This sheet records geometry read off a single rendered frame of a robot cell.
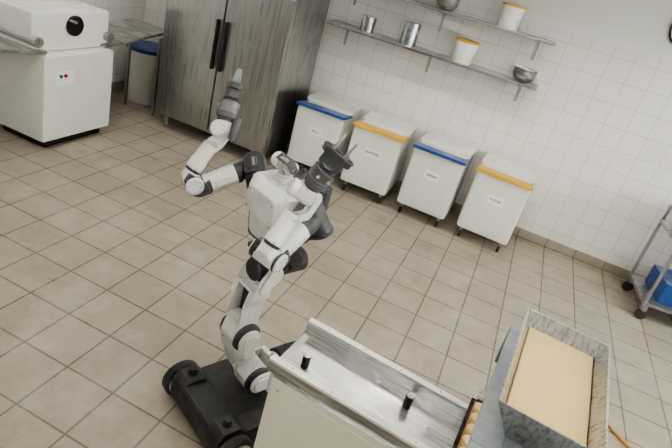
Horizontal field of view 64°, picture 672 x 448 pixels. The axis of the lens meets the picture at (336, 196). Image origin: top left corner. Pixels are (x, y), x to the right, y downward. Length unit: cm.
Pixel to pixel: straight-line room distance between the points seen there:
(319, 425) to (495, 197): 360
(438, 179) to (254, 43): 223
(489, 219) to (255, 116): 255
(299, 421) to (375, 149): 368
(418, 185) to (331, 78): 165
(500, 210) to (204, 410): 347
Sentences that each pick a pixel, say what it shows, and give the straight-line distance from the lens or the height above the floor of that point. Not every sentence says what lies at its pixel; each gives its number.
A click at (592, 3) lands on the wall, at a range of 567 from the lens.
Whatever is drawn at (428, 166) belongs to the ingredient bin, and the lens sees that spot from 532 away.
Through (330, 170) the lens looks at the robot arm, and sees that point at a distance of 183.
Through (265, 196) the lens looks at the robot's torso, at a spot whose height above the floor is 134.
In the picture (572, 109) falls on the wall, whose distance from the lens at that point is 575.
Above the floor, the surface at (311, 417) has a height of 77.
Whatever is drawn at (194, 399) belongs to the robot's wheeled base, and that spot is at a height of 19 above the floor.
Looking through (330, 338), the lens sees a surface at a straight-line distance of 227.
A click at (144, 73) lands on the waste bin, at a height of 39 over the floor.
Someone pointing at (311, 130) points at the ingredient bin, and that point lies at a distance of 563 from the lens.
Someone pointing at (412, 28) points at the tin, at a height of 174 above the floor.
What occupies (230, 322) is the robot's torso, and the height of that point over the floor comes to 66.
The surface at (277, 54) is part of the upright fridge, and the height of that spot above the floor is 121.
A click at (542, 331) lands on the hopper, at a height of 127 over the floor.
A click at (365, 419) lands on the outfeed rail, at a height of 88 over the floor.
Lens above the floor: 230
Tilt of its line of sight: 25 degrees down
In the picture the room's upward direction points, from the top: 16 degrees clockwise
